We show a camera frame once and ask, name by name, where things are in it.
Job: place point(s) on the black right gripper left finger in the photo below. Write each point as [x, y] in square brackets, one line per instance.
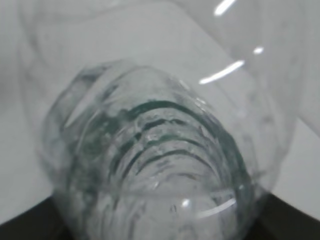
[41, 222]

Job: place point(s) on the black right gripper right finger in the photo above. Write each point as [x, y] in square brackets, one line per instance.
[278, 220]

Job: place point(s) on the clear green-label water bottle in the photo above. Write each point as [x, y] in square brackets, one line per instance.
[162, 119]

